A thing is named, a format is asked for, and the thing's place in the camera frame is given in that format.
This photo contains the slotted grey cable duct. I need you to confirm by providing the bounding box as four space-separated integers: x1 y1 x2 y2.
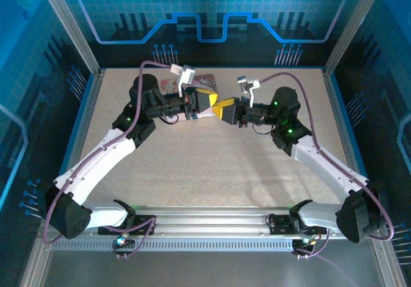
51 240 322 252

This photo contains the aluminium cross rail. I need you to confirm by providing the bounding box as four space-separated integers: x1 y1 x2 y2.
37 205 391 240

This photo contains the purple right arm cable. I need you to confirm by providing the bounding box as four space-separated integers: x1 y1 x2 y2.
259 71 395 257

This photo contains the small LED controller board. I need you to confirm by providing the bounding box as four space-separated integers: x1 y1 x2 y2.
112 234 136 248
293 235 319 248

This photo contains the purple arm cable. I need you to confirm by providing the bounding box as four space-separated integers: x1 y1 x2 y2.
259 71 395 257
41 60 176 257

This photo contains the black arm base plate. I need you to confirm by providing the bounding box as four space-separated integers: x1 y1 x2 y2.
266 214 331 236
97 214 157 236

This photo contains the aluminium frame post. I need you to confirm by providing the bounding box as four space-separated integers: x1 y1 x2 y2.
35 0 102 76
323 0 387 76

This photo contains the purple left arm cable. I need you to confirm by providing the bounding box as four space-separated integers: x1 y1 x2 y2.
41 60 176 257

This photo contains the aluminium side rail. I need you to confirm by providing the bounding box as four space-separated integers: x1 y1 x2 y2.
322 68 371 185
53 68 107 213

